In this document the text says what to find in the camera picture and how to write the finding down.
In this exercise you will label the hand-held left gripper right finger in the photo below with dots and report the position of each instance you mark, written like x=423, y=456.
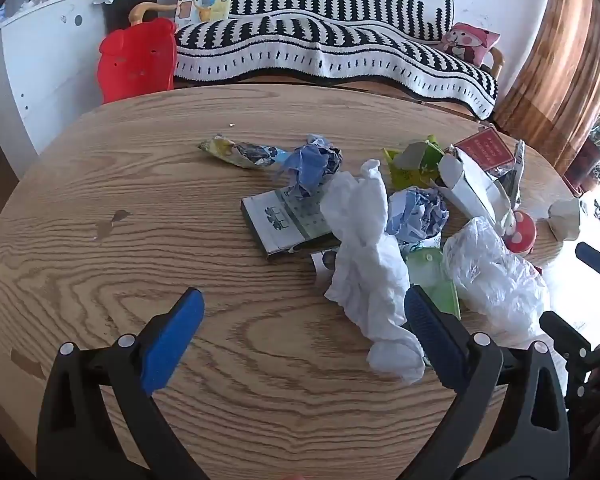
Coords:
x=432, y=335

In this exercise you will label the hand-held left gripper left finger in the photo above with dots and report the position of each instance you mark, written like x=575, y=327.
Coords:
x=172, y=340

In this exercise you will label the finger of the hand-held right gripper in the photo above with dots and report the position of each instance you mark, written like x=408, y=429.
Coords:
x=589, y=254
x=565, y=335

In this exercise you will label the red mushroom doll toy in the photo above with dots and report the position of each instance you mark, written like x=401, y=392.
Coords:
x=522, y=232

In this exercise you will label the white green cigarette box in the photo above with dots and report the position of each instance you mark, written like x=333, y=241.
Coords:
x=280, y=220

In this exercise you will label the crumpled grey paper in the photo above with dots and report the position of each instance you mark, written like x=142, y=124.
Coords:
x=565, y=217

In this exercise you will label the light green packet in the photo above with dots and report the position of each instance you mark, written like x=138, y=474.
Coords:
x=432, y=275

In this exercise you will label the clear plastic bag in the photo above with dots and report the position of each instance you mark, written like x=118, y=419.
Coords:
x=495, y=280

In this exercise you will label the dark red plant pot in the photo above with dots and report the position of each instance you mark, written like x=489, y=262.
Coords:
x=582, y=165

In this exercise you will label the crumpled white tissue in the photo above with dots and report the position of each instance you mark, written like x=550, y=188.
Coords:
x=365, y=260

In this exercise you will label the silver foil wrapper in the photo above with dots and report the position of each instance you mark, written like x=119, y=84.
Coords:
x=517, y=170

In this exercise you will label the crumpled blue white paper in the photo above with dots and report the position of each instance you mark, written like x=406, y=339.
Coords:
x=417, y=215

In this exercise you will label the white torn carton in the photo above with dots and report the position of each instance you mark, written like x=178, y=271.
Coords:
x=472, y=187

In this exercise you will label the red cardboard box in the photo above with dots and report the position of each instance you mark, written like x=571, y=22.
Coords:
x=485, y=150

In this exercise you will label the green yellow torn carton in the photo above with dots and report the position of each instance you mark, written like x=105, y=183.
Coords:
x=405, y=175

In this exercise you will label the brown curtain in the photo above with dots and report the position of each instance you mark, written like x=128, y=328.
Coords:
x=555, y=60

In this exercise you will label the yellow blue snack wrapper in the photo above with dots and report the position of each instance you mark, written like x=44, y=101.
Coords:
x=240, y=154

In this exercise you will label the crumpled blue paper ball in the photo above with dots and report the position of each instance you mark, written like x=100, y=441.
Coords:
x=310, y=165

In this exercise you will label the pink cartoon cushion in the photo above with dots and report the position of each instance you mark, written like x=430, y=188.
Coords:
x=470, y=42

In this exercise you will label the red plastic chair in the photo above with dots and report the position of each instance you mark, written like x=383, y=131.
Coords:
x=135, y=60

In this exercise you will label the white cabinet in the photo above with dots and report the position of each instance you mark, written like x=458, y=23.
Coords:
x=45, y=60

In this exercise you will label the colourful picture book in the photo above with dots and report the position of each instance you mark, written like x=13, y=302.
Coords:
x=205, y=7

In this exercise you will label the wooden frame sofa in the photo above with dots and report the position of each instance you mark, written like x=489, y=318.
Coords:
x=152, y=7

